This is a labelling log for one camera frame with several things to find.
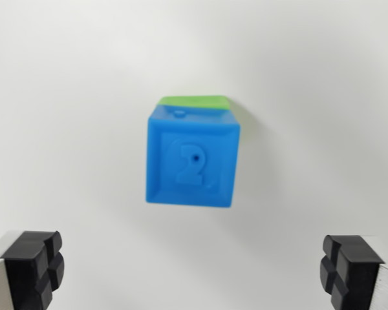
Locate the black padded gripper right finger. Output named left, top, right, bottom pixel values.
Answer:
left=319, top=234, right=388, bottom=310

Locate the blue number cube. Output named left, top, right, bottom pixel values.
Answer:
left=144, top=104, right=242, bottom=211

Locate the green number cube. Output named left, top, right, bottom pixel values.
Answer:
left=156, top=94, right=232, bottom=113

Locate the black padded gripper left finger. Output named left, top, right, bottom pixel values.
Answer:
left=0, top=230, right=65, bottom=310

